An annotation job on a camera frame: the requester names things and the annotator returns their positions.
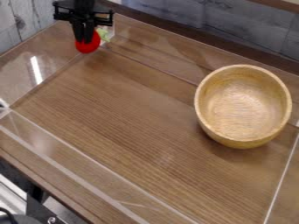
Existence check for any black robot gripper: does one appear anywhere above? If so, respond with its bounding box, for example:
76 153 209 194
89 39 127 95
52 0 115 44

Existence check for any red felt strawberry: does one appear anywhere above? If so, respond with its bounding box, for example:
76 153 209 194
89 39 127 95
75 29 101 53

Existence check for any light wooden bowl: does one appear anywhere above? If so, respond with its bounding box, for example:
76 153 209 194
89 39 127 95
193 64 292 149

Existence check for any clear acrylic corner bracket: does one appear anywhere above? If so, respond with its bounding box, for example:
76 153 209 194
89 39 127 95
99 11 117 46

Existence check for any clear acrylic tray wall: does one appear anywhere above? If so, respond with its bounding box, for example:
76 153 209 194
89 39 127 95
0 15 299 224

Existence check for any black metal table bracket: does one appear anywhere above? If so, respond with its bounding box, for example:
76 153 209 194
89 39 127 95
25 195 67 224

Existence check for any black cable bottom left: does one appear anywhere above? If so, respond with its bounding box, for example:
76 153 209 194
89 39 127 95
0 206 19 224

